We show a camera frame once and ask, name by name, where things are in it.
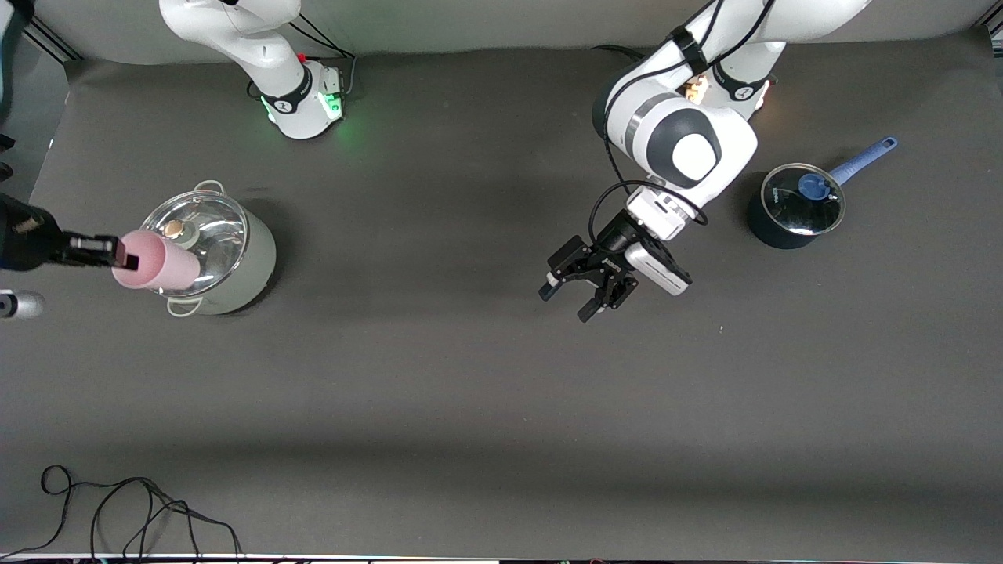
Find pink plastic cup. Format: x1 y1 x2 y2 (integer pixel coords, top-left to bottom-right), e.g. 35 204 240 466
111 229 202 291

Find glass lid with tan knob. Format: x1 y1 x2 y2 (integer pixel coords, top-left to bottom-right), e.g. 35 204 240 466
141 190 250 297

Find dark blue saucepan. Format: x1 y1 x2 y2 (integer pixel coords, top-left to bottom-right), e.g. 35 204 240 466
746 137 900 250

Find glass lid with blue knob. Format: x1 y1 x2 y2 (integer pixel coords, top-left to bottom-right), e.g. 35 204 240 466
761 163 847 236

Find grey pot with loop handles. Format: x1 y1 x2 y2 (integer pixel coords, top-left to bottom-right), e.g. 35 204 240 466
139 180 277 318

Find black left arm base cables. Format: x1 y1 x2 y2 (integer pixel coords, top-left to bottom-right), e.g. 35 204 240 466
589 43 655 63

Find black arm base cables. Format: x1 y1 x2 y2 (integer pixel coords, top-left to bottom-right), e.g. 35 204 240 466
589 43 655 63
286 12 358 99

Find thin black loose cable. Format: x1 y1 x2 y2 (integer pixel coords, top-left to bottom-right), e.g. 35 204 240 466
0 465 244 561

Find black right arm base cables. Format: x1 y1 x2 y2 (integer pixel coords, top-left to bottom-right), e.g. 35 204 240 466
286 12 358 99

